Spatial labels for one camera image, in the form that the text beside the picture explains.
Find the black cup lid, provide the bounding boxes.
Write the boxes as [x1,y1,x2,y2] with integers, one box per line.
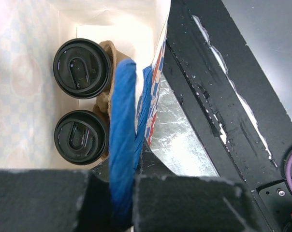
[53,38,110,99]
[54,110,109,165]

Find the cardboard cup carrier tray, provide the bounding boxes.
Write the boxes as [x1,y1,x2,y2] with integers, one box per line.
[92,40,132,160]

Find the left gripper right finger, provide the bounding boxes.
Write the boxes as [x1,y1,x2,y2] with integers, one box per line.
[135,139,176,177]

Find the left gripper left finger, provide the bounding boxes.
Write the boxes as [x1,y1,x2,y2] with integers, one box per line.
[89,159,110,184]

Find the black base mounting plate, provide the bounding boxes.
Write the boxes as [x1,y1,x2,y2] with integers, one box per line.
[163,0,292,232]

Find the paper takeout bag blue handles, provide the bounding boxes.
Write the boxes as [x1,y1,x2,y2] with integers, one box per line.
[0,0,171,232]

